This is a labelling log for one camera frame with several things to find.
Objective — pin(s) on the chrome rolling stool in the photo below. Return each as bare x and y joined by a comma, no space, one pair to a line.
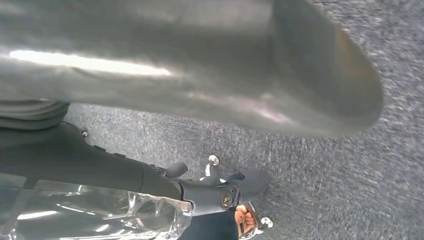
214,160

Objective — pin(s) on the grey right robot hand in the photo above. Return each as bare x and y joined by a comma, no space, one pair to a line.
165,49

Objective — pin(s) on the person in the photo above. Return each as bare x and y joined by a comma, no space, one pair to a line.
205,228

